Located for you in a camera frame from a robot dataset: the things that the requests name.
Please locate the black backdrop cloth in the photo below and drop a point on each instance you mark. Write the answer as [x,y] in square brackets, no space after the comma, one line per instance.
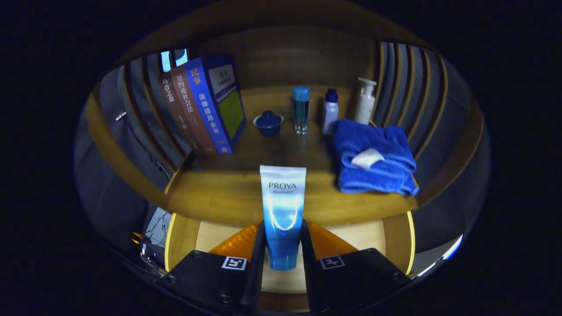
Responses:
[101,193]

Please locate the wooden countertop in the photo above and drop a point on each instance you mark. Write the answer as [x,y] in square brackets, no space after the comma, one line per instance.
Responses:
[237,193]

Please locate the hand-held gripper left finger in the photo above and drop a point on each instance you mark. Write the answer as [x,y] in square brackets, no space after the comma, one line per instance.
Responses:
[215,281]

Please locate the teal glass bottle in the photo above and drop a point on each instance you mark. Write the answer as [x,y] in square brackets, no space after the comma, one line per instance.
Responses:
[301,109]

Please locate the dark brown book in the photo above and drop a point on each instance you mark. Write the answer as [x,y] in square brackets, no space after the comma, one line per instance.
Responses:
[173,109]

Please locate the wooden drawer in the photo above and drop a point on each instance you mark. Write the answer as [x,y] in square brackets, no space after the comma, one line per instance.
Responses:
[364,237]

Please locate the blue and white cosmetic tube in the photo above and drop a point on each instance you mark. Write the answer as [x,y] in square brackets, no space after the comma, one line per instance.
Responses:
[283,210]

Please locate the white pump bottle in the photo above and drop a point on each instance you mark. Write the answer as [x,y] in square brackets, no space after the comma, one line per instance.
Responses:
[364,103]

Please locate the wooden cabinet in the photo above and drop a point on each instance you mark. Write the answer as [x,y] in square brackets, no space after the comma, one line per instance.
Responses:
[281,57]

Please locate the dark blue lidded teacup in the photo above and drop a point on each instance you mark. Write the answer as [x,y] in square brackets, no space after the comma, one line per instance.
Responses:
[268,123]

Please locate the blue folded towel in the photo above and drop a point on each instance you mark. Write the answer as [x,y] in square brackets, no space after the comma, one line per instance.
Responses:
[377,175]

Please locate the thick blue book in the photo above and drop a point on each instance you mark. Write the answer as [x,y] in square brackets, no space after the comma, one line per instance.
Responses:
[219,101]

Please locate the white bottle with blue cap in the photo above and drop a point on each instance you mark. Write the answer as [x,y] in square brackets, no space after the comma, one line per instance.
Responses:
[329,116]

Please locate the small white clip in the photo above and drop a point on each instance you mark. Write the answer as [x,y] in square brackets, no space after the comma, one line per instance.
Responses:
[120,116]

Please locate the reddish brown book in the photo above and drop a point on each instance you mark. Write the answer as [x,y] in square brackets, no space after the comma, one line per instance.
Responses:
[189,109]

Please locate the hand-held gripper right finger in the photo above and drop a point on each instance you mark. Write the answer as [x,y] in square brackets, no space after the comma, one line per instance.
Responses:
[351,278]

